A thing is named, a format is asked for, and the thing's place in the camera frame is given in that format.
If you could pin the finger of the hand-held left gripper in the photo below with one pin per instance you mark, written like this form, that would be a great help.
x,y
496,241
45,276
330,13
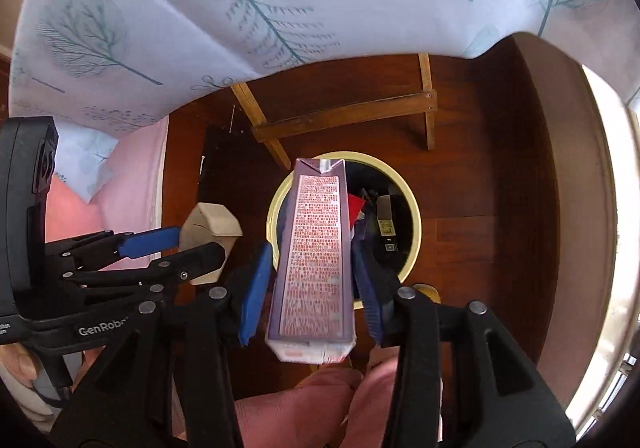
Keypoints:
x,y
150,242
200,258

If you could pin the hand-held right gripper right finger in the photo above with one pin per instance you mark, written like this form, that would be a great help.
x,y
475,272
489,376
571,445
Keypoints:
x,y
367,298

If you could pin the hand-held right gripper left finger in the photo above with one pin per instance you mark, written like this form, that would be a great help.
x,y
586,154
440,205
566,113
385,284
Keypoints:
x,y
255,293

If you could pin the pale paper box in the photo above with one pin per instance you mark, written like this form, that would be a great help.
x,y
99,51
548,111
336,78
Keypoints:
x,y
210,223

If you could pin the pink patterned carton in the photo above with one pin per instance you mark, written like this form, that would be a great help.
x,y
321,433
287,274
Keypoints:
x,y
310,253

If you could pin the yellow rimmed waste bin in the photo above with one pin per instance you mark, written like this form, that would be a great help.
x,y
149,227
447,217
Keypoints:
x,y
397,208

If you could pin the person's left hand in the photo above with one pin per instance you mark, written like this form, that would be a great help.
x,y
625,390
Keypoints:
x,y
20,368

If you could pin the pink blanket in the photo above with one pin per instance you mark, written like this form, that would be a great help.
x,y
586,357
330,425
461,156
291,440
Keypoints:
x,y
135,188

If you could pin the person's legs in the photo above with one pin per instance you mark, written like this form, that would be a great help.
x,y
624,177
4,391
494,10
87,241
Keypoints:
x,y
300,408

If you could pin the wooden table frame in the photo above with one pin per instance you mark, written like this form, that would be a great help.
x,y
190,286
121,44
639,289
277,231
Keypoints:
x,y
350,113

